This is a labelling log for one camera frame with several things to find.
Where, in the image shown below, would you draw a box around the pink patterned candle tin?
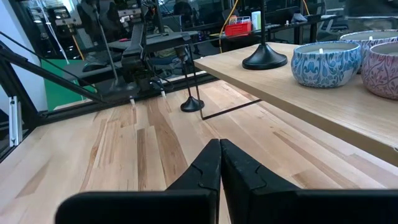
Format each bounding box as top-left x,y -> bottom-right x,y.
361,41 -> 398,101

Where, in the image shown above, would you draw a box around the black metal table frame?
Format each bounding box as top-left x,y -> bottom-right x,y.
0,30 -> 220,162

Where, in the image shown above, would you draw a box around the wooden shelf riser black legs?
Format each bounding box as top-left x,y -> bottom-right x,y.
183,42 -> 398,166

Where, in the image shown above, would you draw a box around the silver metal bracket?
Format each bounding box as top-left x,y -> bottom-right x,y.
8,95 -> 24,147

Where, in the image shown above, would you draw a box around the yellow cable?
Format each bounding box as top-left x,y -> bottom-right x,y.
217,0 -> 240,54

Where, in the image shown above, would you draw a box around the white cylindrical container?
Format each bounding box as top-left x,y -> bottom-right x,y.
251,11 -> 262,31

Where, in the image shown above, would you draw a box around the purple patterned candle tin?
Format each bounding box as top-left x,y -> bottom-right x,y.
338,29 -> 398,74

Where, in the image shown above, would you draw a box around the black computer mouse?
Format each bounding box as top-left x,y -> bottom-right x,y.
81,60 -> 109,73

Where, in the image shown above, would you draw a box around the grey desk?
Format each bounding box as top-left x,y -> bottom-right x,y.
62,57 -> 125,88
107,30 -> 200,53

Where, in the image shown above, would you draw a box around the black desk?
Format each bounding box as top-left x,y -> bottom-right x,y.
191,14 -> 343,54

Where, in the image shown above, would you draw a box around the black white office chair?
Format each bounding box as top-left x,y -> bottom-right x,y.
317,17 -> 351,35

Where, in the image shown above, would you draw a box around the blue patterned candle tin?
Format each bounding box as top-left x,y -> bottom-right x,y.
290,40 -> 363,88

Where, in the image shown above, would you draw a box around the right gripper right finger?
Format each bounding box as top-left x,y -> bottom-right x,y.
220,139 -> 398,224

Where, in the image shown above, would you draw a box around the green panel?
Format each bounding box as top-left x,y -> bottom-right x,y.
40,58 -> 98,112

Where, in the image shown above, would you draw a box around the red plastic basket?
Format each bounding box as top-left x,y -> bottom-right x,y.
224,21 -> 252,37

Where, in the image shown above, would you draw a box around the white cable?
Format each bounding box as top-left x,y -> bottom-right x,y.
35,0 -> 71,65

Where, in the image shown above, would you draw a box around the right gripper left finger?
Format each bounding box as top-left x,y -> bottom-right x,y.
55,138 -> 223,224

